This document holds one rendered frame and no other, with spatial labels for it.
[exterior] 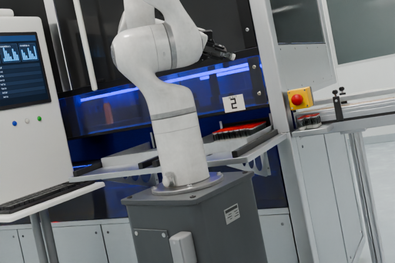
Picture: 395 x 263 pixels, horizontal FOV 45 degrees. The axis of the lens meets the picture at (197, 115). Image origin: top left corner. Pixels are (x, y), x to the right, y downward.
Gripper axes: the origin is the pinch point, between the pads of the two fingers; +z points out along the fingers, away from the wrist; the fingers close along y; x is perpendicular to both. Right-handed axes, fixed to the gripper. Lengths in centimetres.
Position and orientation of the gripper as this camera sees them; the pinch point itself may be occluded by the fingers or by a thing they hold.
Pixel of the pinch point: (218, 52)
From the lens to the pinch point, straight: 153.1
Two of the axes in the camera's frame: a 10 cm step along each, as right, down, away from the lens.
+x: 0.9, 5.5, -8.3
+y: -3.5, 8.0, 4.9
